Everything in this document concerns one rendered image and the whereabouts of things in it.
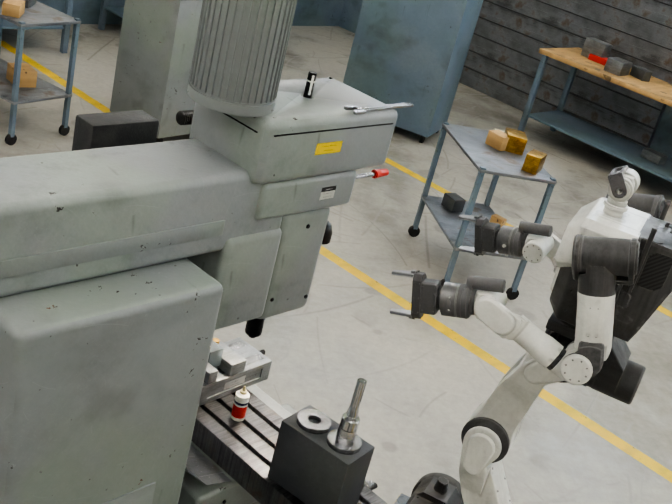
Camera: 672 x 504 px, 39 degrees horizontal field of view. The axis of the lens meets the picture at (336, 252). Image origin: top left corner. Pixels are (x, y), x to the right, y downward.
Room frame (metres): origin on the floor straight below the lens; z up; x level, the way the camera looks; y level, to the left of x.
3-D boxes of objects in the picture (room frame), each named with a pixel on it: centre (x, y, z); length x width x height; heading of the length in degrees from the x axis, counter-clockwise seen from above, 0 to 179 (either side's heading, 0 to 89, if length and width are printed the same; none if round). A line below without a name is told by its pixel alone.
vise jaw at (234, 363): (2.42, 0.25, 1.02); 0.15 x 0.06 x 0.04; 54
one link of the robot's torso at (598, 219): (2.36, -0.73, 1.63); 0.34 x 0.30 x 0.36; 160
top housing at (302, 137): (2.27, 0.17, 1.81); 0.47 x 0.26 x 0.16; 142
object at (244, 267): (2.13, 0.29, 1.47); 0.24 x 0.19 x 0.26; 52
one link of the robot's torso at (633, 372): (2.35, -0.75, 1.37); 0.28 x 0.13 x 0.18; 70
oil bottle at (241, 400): (2.27, 0.15, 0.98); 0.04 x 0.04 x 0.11
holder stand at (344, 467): (2.04, -0.10, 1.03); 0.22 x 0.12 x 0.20; 59
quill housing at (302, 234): (2.28, 0.17, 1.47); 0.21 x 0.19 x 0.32; 52
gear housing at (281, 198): (2.25, 0.19, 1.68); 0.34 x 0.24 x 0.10; 142
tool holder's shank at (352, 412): (2.02, -0.14, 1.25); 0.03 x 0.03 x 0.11
